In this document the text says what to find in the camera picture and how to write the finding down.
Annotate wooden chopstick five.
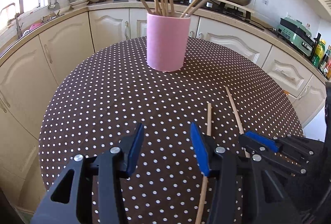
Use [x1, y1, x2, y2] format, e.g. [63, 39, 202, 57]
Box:
[224, 86, 251, 159]

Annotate wooden chopstick ten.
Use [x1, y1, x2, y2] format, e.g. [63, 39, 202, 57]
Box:
[195, 102, 212, 224]

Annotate brown polka dot tablecloth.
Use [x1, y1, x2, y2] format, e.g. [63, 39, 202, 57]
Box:
[39, 37, 303, 223]

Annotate green electric cooker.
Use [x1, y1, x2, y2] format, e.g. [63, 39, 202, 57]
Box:
[277, 17, 315, 57]

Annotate pink cylindrical cup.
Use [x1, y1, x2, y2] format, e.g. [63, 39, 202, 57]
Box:
[146, 14, 191, 72]

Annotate chrome sink faucet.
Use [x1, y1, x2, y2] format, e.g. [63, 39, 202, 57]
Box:
[1, 2, 23, 40]

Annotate black gas stove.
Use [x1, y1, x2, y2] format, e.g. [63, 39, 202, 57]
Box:
[135, 0, 266, 31]

